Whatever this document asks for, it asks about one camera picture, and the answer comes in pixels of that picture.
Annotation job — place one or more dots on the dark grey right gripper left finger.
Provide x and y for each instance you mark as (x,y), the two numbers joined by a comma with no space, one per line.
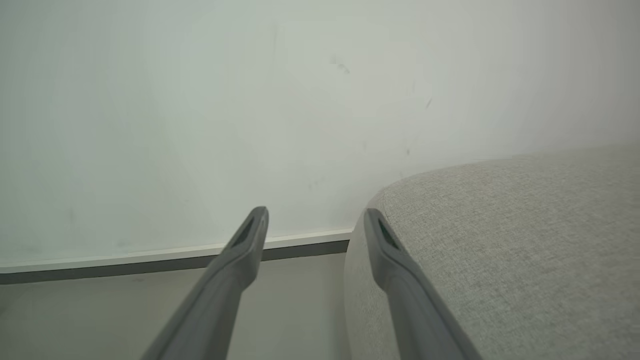
(220,295)

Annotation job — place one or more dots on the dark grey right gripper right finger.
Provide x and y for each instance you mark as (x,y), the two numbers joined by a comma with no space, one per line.
(410,300)

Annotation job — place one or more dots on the light grey fabric sofa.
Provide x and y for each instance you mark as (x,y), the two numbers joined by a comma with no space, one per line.
(500,260)

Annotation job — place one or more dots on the white and grey baseboard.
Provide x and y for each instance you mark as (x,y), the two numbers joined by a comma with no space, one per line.
(125,264)

